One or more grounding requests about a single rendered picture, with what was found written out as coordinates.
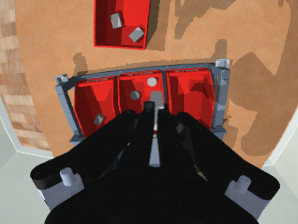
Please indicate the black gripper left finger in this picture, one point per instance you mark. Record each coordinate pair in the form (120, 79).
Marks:
(63, 176)

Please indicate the grey steel disc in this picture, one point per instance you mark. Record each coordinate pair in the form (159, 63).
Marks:
(134, 94)

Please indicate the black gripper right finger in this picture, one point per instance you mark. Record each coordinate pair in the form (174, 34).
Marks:
(247, 185)

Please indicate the white round disc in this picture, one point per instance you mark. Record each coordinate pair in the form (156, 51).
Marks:
(152, 81)

